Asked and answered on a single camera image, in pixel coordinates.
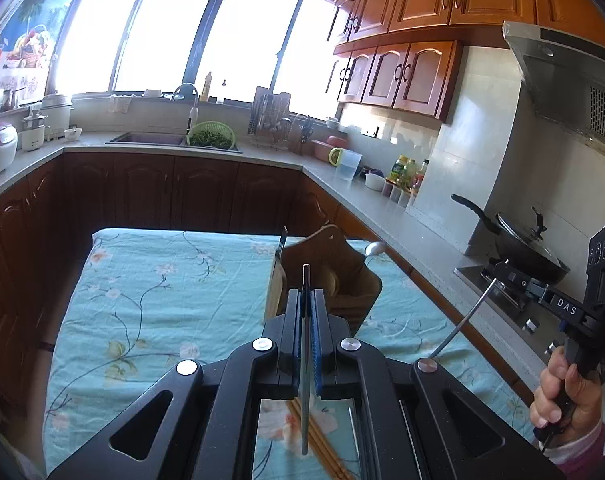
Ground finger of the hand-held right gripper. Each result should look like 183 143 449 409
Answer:
485 259 551 303

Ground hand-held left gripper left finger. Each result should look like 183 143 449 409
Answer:
47 287 309 480

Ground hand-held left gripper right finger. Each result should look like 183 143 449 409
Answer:
309 289 567 480

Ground metal chopstick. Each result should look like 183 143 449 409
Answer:
300 263 312 455
429 278 498 360
349 406 360 462

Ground wooden utensil holder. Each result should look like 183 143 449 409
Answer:
265 225 383 330

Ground bundle of wooden chopsticks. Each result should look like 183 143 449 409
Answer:
285 400 355 480

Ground person's right forearm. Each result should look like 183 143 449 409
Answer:
545 420 605 478

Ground dish rack with utensils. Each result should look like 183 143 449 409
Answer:
246 86 294 152

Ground person's right hand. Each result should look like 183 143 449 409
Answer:
529 346 605 444

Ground black wok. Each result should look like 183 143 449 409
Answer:
451 193 571 286

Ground gas stove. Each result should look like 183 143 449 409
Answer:
455 259 585 338

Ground glass wok lid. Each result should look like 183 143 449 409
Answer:
496 206 564 267

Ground teal floral tablecloth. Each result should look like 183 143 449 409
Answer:
42 227 539 480

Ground row of spice jars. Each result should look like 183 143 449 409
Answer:
381 182 414 209

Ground grey kitchen countertop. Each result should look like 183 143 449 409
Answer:
0 129 550 397

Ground row of condiment bottles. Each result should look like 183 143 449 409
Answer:
387 155 418 189

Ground clear measuring jug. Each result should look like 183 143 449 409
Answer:
335 148 364 184

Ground steel range hood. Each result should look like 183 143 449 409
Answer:
502 20 605 163

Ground pink container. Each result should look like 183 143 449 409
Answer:
311 135 349 162

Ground knife block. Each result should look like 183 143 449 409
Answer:
293 114 317 157

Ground green colander with vegetables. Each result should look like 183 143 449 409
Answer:
186 120 236 151

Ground kitchen sink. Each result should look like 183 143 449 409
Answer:
105 130 243 154

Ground chrome faucet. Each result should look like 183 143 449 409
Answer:
170 82 200 137

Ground kitchen window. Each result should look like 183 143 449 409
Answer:
55 0 344 117

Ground large white rice cooker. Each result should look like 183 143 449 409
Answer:
40 93 74 142

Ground small white steamer pot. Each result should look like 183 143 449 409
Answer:
21 109 51 152

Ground wooden wall cabinets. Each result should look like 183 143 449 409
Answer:
326 0 605 125

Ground fruit and palm wall poster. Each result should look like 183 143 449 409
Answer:
0 0 87 113

